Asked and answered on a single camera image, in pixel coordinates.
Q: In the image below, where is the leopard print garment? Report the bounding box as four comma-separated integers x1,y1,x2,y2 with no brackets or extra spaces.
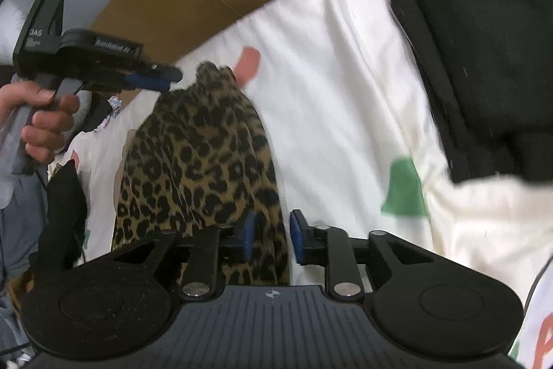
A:
112,62,290,285

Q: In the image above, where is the folded black clothes stack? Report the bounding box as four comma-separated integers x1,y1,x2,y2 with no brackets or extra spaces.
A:
391,0,552,183

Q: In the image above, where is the person left hand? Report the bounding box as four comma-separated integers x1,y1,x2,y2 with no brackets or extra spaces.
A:
1,82,80,164

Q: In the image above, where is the black flat cloth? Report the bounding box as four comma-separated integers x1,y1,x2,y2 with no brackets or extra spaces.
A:
82,93,113,132

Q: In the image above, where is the cream bear print blanket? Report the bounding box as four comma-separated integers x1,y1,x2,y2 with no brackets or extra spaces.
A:
47,0,553,369

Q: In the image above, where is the black garment on pile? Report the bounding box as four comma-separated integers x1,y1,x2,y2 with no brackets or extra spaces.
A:
29,159,88,282

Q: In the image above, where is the grey pillow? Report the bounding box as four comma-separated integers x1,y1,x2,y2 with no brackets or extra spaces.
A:
1,168,48,350

